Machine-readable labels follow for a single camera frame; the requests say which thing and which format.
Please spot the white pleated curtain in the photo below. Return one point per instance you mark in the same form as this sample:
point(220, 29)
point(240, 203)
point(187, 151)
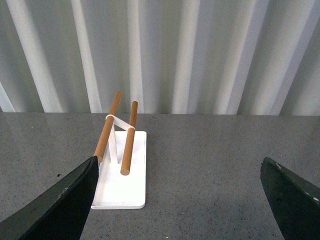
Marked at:
point(221, 57)

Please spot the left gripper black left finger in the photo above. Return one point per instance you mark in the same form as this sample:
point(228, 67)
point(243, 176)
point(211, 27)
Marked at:
point(60, 213)

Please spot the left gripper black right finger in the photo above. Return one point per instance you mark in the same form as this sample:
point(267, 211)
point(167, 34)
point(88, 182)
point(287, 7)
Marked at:
point(294, 201)

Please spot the white wooden-bar towel rack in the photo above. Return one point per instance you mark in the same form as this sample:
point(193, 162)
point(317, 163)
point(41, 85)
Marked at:
point(122, 162)

